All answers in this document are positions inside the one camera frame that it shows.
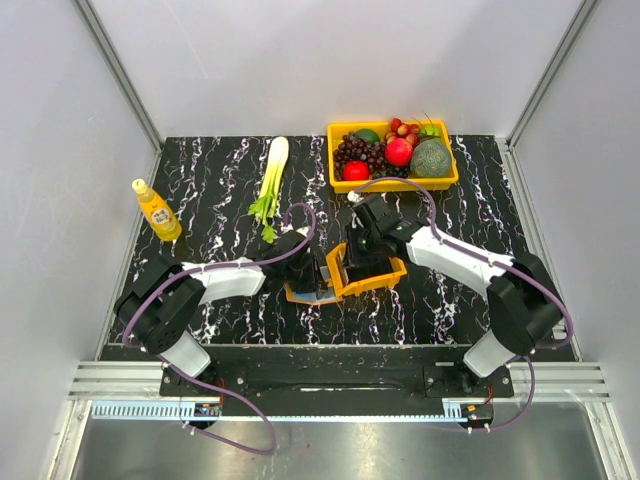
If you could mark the aluminium rail frame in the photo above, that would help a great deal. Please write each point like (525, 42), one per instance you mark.
(523, 304)

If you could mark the green netted melon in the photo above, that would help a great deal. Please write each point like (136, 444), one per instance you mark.
(430, 158)

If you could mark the dark blueberry cluster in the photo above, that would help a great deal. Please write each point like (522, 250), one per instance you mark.
(391, 172)

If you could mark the small yellow plastic bin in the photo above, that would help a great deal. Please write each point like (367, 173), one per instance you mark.
(335, 262)

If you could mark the white cable duct strip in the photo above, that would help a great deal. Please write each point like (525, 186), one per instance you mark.
(191, 411)

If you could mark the red pomegranate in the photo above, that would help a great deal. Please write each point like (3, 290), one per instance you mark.
(398, 152)

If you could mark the orange leather card holder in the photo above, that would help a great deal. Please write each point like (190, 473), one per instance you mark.
(323, 294)

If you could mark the purple grape bunch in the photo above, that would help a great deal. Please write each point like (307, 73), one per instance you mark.
(353, 148)

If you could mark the red apple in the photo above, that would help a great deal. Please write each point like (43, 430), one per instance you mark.
(355, 170)

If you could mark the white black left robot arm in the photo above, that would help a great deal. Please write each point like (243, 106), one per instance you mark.
(157, 308)

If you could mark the green white celery stalk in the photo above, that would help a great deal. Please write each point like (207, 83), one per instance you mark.
(265, 206)

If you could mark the yellow juice bottle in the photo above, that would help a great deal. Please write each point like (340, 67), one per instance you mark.
(157, 212)

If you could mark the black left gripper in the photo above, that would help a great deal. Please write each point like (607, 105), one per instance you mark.
(315, 279)

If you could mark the green lime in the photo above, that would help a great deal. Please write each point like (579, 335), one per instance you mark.
(368, 135)

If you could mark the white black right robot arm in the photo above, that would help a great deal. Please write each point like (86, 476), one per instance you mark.
(523, 303)

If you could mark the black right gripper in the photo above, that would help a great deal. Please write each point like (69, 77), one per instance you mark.
(354, 259)

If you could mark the green apple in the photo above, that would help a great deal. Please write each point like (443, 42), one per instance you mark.
(429, 131)

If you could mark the yellow fruit tray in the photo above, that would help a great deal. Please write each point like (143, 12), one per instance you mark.
(335, 131)

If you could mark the red cherry cluster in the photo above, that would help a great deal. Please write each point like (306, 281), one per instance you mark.
(403, 130)

